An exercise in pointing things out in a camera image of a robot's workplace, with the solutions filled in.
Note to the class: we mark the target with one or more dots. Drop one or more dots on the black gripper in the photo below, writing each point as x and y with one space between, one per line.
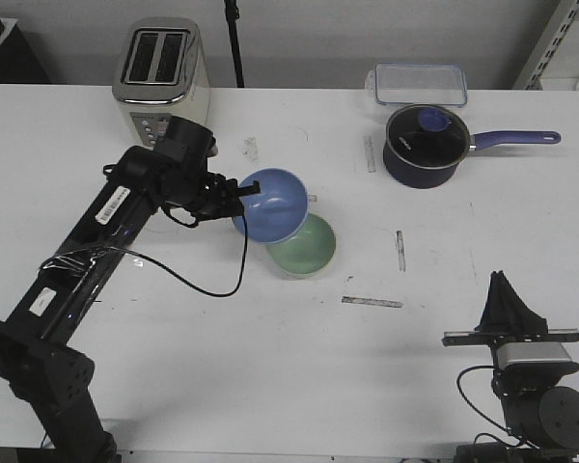
516 380
187 184

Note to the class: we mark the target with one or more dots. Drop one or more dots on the blue bowl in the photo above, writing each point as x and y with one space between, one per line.
279 210

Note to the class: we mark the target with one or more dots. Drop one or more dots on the green bowl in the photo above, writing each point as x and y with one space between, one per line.
306 252

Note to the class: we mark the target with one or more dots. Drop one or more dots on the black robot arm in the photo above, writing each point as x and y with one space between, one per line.
544 425
35 357

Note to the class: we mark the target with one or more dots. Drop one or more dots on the silver two-slot toaster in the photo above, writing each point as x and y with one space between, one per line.
161 73

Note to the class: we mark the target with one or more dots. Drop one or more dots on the dark blue saucepan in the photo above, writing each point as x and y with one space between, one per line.
423 178

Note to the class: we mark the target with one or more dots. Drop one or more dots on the glass pot lid blue knob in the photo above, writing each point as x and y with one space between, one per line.
427 136

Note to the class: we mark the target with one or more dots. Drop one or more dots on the black tripod pole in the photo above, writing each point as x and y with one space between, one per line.
232 15

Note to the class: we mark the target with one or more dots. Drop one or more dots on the clear plastic container blue rim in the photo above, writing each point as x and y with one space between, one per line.
400 84

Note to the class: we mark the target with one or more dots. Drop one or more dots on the grey metal shelf upright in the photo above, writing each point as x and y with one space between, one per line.
552 36

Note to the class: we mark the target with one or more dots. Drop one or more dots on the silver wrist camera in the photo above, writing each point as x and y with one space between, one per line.
531 353

